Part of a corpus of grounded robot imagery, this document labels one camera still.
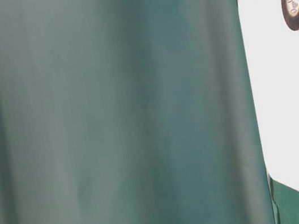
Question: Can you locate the green table cloth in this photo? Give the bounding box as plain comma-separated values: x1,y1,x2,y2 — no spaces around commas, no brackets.
0,0,299,224

